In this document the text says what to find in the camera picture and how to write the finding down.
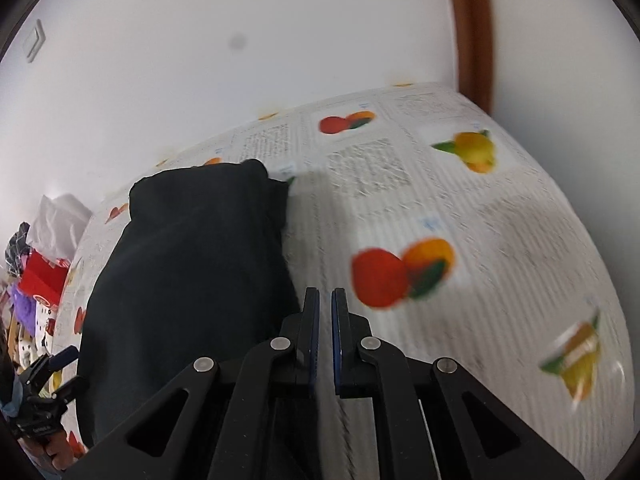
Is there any red box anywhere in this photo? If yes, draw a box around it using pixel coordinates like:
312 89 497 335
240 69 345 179
20 252 71 307

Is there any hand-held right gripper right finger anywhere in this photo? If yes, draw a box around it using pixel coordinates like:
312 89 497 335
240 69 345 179
331 288 586 480

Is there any purple cloth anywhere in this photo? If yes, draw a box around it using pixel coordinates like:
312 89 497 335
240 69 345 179
9 285 40 337

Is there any fruit print lace tablecloth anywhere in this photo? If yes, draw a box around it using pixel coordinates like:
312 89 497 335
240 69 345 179
52 82 628 480

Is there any brown wooden door frame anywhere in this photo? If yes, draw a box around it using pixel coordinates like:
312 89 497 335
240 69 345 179
442 0 496 116

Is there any white wall switch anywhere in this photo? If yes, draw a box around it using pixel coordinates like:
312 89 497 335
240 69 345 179
22 19 47 63

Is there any black sweatshirt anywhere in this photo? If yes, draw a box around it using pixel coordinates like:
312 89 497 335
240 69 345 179
76 159 306 453

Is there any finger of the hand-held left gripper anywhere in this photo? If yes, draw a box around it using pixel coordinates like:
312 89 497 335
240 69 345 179
52 377 87 405
49 344 81 370

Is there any white plastic bag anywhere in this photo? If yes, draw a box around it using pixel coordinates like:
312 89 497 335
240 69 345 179
27 192 93 261

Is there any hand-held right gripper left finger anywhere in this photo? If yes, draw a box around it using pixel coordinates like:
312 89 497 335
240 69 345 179
62 287 321 480

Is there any person's left hand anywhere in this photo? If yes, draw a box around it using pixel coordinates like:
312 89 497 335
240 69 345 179
37 430 77 472

